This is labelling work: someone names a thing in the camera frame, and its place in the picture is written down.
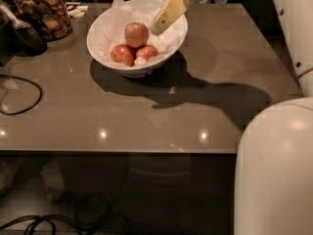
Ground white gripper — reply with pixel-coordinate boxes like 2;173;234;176
150;0;204;36

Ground red apple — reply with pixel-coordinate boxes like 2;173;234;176
111;44;135;67
124;23;150;48
136;45;158;61

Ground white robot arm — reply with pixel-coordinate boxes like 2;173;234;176
233;0;313;235

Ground white ceramic bowl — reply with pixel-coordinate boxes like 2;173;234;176
86;0;189;79

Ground white tissue paper liner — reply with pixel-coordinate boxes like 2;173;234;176
87;0;188;70

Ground small white items on table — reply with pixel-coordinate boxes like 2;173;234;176
67;5;89;19

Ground glass jar of chips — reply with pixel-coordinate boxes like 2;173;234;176
14;0;72;41

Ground black appliance with silver handle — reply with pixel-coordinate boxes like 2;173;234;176
0;0;48;57

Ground black cable on table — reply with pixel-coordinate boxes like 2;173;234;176
0;73;44;117

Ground black cables on floor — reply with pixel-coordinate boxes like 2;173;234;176
0;154;131;235

